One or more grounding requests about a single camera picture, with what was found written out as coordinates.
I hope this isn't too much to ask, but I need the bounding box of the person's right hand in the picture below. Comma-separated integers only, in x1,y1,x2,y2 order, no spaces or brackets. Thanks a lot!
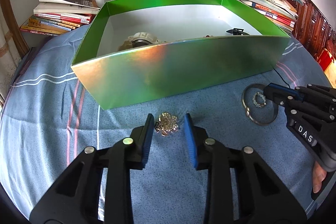
312,161,328,194

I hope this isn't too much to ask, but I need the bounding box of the shiny green cardboard box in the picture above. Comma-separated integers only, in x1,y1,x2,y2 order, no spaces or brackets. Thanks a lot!
71,0,292,111

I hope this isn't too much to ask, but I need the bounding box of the pearl flower brooch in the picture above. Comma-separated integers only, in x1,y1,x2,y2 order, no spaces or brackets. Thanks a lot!
155,112,180,137

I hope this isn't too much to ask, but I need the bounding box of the carved wooden headboard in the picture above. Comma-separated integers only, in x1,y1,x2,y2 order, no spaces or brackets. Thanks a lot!
259,0,336,62

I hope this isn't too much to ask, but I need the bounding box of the black clip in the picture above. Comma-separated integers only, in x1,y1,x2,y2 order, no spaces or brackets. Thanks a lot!
226,28,252,37

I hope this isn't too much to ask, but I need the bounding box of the blue plaid bed sheet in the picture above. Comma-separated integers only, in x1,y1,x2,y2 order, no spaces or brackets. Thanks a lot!
0,27,336,224

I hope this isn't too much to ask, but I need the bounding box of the small stack of books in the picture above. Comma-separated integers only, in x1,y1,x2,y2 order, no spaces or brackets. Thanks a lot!
20,0,101,37

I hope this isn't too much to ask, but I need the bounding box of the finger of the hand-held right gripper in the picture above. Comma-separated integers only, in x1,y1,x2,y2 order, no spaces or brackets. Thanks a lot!
293,84,336,107
263,84,336,123

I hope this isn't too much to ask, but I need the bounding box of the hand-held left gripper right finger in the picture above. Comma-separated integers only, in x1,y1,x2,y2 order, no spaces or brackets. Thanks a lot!
184,113,307,224

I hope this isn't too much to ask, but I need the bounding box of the black cable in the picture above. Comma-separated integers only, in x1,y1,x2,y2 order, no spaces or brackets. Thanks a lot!
273,68,292,89

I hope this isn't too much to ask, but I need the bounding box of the beige curtain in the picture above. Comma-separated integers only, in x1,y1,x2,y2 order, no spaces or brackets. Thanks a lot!
0,21,22,105

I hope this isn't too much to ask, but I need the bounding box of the red and yellow gift bag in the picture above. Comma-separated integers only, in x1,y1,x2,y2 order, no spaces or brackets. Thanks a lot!
316,48,336,88

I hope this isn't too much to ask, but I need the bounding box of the silver bangle bracelet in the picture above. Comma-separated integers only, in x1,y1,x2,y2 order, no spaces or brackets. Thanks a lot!
241,84,279,125

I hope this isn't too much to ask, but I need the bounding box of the pale bead bracelet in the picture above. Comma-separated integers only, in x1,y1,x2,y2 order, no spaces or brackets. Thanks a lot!
252,92,268,109

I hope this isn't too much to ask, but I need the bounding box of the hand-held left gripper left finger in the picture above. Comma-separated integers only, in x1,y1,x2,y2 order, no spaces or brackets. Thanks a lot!
29,113,155,224

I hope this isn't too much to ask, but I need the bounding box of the cream white bangle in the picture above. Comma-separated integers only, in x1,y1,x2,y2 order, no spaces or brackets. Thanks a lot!
128,31,164,46

